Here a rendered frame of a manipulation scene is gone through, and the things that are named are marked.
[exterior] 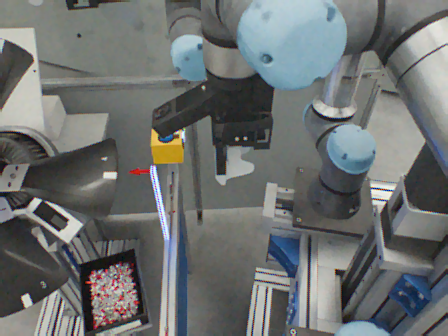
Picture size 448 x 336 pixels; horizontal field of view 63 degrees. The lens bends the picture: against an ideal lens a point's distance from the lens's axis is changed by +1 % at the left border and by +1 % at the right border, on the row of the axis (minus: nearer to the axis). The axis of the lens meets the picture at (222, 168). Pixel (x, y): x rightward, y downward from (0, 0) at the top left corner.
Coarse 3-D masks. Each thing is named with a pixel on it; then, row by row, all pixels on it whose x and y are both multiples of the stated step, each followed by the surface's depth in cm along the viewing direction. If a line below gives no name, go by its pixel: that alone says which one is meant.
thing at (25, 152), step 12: (12, 132) 111; (0, 144) 100; (12, 144) 100; (24, 144) 103; (36, 144) 110; (12, 156) 101; (24, 156) 102; (36, 156) 104; (48, 156) 112; (12, 204) 103; (24, 204) 107
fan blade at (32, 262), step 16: (0, 224) 94; (16, 224) 96; (0, 240) 93; (16, 240) 95; (32, 240) 98; (0, 256) 92; (16, 256) 95; (32, 256) 97; (48, 256) 100; (0, 272) 92; (16, 272) 94; (32, 272) 96; (48, 272) 99; (64, 272) 101; (0, 288) 92; (16, 288) 94; (32, 288) 96; (48, 288) 98; (0, 304) 92; (16, 304) 94
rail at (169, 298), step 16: (176, 176) 136; (176, 192) 130; (176, 208) 126; (176, 224) 121; (176, 240) 117; (176, 256) 113; (176, 272) 111; (176, 288) 108; (176, 304) 106; (176, 320) 104
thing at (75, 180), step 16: (96, 144) 97; (112, 144) 96; (48, 160) 95; (64, 160) 95; (80, 160) 94; (96, 160) 94; (112, 160) 94; (32, 176) 92; (48, 176) 91; (64, 176) 91; (80, 176) 91; (96, 176) 92; (32, 192) 89; (48, 192) 89; (64, 192) 89; (80, 192) 90; (96, 192) 90; (112, 192) 90; (80, 208) 88; (96, 208) 89
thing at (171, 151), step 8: (152, 136) 119; (152, 144) 117; (160, 144) 117; (168, 144) 117; (176, 144) 117; (152, 152) 119; (160, 152) 119; (168, 152) 119; (176, 152) 120; (160, 160) 122; (168, 160) 122; (176, 160) 122
